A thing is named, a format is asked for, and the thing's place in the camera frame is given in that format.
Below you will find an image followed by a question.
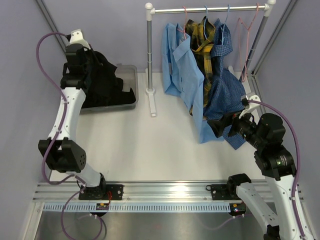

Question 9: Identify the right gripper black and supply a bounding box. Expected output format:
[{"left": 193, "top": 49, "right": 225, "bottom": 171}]
[{"left": 207, "top": 106, "right": 265, "bottom": 150}]

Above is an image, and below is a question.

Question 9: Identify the black shirt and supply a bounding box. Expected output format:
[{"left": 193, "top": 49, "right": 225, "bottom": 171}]
[{"left": 83, "top": 51, "right": 123, "bottom": 108}]

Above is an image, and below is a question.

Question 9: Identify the dark blue checked shirt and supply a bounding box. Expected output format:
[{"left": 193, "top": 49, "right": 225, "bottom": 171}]
[{"left": 202, "top": 17, "right": 251, "bottom": 151}]

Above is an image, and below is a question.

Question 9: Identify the blue hanger for checked shirt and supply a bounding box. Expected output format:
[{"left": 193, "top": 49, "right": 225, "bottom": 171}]
[{"left": 221, "top": 4, "right": 230, "bottom": 45}]

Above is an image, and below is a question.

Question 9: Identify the pink wire hanger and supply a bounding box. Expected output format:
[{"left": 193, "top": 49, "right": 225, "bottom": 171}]
[
  {"left": 176, "top": 6, "right": 188, "bottom": 42},
  {"left": 236, "top": 3, "right": 260, "bottom": 83}
]

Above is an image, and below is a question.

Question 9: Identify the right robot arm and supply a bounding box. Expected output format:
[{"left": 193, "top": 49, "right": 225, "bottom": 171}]
[{"left": 208, "top": 112, "right": 314, "bottom": 240}]

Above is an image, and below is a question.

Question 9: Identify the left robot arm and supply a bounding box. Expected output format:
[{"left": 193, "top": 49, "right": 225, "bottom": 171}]
[{"left": 38, "top": 43, "right": 108, "bottom": 200}]

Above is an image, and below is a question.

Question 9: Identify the light blue shirt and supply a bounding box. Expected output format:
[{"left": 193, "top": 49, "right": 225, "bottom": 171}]
[{"left": 161, "top": 23, "right": 224, "bottom": 144}]

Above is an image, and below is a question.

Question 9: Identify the yellow plaid shirt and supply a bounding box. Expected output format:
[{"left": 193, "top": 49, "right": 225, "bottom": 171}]
[{"left": 185, "top": 18, "right": 216, "bottom": 110}]

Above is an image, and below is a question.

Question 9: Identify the blue hanger for plaid shirt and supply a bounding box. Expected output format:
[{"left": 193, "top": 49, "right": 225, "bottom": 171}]
[{"left": 203, "top": 5, "right": 208, "bottom": 40}]

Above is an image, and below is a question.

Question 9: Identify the clear plastic storage bin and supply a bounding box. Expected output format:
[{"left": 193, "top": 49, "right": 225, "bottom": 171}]
[{"left": 80, "top": 64, "right": 139, "bottom": 114}]

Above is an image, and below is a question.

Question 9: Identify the metal clothes rack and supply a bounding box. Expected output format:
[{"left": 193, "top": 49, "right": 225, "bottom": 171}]
[{"left": 144, "top": 0, "right": 276, "bottom": 117}]

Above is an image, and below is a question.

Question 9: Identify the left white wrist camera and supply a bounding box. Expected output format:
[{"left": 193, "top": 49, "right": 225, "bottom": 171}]
[{"left": 69, "top": 29, "right": 91, "bottom": 50}]

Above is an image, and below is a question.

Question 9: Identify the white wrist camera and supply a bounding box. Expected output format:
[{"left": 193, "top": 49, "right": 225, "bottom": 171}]
[
  {"left": 239, "top": 92, "right": 261, "bottom": 119},
  {"left": 69, "top": 29, "right": 91, "bottom": 50}
]

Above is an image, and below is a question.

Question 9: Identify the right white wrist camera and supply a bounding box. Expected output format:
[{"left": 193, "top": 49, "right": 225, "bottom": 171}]
[{"left": 239, "top": 92, "right": 261, "bottom": 119}]

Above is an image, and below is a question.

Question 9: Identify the right aluminium frame post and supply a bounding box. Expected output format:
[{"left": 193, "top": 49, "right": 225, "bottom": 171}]
[{"left": 251, "top": 0, "right": 299, "bottom": 77}]

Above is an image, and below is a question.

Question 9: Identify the aluminium frame post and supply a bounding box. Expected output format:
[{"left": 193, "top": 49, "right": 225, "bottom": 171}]
[
  {"left": 251, "top": 0, "right": 299, "bottom": 77},
  {"left": 34, "top": 0, "right": 67, "bottom": 52}
]

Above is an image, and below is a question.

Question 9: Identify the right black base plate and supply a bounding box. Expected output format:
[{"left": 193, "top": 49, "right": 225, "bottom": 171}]
[{"left": 205, "top": 184, "right": 240, "bottom": 201}]

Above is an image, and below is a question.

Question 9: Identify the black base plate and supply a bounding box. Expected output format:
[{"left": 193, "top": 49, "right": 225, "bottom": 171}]
[
  {"left": 78, "top": 184, "right": 124, "bottom": 201},
  {"left": 205, "top": 184, "right": 240, "bottom": 201}
]

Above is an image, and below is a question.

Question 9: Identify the left aluminium frame post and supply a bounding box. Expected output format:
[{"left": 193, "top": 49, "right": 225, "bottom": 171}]
[{"left": 34, "top": 0, "right": 67, "bottom": 52}]

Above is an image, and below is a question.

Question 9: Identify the aluminium mounting rail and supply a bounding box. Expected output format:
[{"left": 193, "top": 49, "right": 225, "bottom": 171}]
[{"left": 32, "top": 181, "right": 305, "bottom": 204}]

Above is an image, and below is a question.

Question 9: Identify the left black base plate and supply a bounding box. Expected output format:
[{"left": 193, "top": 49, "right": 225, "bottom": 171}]
[{"left": 78, "top": 184, "right": 124, "bottom": 201}]

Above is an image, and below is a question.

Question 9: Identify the slotted cable duct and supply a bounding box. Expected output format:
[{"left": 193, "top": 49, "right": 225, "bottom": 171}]
[{"left": 43, "top": 202, "right": 231, "bottom": 213}]

